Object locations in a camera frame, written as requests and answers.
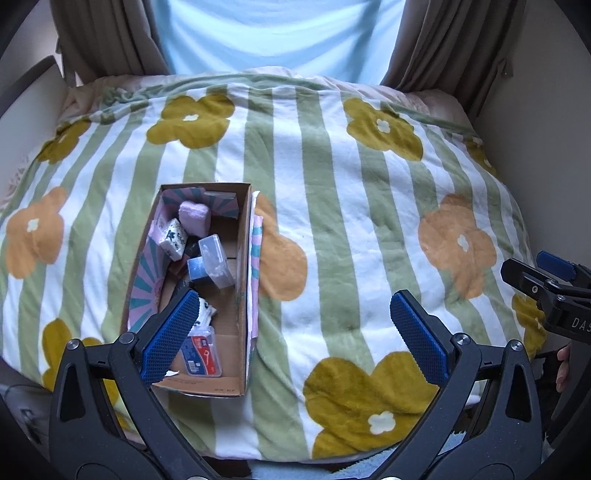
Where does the light blue curtain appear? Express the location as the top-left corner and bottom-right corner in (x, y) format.
(150, 0), (407, 86)

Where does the striped floral blanket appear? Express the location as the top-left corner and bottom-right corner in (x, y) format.
(0, 73), (550, 462)

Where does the small blue box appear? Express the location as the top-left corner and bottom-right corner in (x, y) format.
(187, 257), (212, 283)

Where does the pink fluffy pouch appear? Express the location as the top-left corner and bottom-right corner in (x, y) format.
(178, 200), (212, 240)

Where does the clear case red blue label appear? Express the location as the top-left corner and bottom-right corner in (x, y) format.
(178, 326), (223, 377)

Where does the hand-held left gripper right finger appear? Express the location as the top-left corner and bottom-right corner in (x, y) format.
(383, 290), (544, 480)

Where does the clear plastic box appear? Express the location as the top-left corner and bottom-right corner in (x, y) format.
(198, 234), (235, 289)

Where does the person's right hand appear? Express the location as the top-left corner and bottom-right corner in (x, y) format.
(556, 345), (572, 393)

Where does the light blue towel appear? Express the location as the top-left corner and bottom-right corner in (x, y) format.
(330, 430), (409, 480)

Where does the white printed tissue pack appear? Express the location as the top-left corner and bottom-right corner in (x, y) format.
(151, 218), (188, 259)

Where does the white panda sock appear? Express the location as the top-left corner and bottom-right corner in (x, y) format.
(191, 298), (218, 330)

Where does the beige curtain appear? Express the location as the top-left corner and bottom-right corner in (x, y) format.
(48, 0), (171, 88)
(379, 0), (522, 121)

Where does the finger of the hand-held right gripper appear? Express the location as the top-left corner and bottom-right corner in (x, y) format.
(537, 251), (591, 284)
(501, 257), (591, 325)

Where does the cardboard box pink printed lining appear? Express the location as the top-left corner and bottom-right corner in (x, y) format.
(121, 182), (265, 398)

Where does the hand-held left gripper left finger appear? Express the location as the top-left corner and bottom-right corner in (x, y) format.
(48, 288), (218, 480)

